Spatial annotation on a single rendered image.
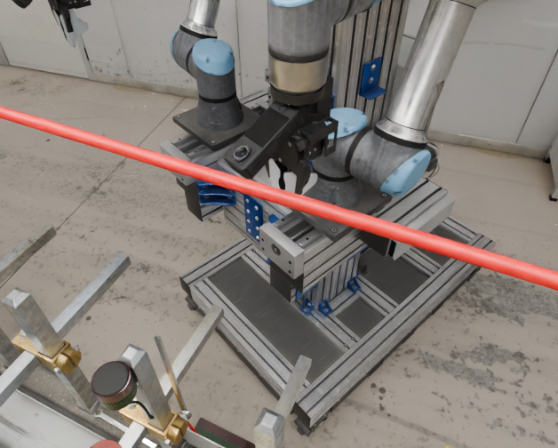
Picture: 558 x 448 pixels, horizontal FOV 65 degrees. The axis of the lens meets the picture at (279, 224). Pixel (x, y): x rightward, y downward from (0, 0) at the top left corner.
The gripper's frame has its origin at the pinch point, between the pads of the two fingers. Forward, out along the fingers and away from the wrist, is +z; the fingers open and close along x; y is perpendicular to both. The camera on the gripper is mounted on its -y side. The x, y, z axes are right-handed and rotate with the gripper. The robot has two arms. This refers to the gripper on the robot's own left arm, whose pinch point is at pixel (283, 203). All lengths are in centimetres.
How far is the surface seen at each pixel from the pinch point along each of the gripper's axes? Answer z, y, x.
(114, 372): 17.6, -33.2, 2.8
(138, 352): 17.8, -28.7, 3.4
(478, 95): 94, 234, 71
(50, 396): 62, -47, 36
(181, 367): 46, -20, 12
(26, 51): 115, 50, 390
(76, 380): 47, -39, 25
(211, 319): 45.6, -7.8, 17.4
